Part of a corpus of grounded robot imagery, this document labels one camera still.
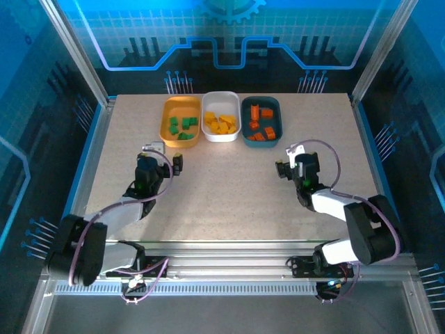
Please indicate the small orange lego piece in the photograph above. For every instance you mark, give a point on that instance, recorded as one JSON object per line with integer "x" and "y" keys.
{"x": 259, "y": 136}

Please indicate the orange two-by-two lego brick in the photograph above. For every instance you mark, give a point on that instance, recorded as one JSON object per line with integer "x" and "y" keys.
{"x": 254, "y": 124}

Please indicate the yellow lego brick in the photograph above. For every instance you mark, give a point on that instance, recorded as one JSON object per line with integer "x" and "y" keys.
{"x": 209, "y": 116}
{"x": 232, "y": 129}
{"x": 215, "y": 126}
{"x": 223, "y": 129}
{"x": 232, "y": 120}

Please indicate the orange two-by-three lego brick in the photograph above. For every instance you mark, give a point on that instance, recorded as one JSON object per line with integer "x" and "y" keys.
{"x": 266, "y": 113}

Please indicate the long orange sloped lego brick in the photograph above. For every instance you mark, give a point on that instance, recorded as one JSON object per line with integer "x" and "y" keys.
{"x": 255, "y": 112}

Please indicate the yellow rounded lego piece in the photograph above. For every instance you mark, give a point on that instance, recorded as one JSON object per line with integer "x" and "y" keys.
{"x": 224, "y": 119}

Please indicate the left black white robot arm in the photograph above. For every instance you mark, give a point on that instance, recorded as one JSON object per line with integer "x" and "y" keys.
{"x": 94, "y": 243}

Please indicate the dark teal plastic container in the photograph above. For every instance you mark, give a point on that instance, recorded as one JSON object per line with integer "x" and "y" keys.
{"x": 274, "y": 121}

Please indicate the orange plastic container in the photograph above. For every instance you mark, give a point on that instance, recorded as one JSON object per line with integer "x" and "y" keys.
{"x": 180, "y": 108}

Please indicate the white plastic container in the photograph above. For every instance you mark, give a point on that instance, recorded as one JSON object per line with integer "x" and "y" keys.
{"x": 220, "y": 102}

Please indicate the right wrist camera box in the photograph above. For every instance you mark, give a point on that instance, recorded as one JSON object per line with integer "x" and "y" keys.
{"x": 295, "y": 150}

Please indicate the aluminium table side rail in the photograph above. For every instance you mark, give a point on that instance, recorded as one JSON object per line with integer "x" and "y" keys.
{"x": 356, "y": 104}
{"x": 103, "y": 116}

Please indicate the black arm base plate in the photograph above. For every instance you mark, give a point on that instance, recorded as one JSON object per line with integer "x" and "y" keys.
{"x": 302, "y": 268}
{"x": 156, "y": 271}

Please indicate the aluminium mounting rail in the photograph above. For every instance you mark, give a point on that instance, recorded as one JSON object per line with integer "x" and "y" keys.
{"x": 226, "y": 261}

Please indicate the aluminium frame post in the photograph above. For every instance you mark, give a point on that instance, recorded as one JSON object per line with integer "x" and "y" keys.
{"x": 77, "y": 52}
{"x": 380, "y": 52}

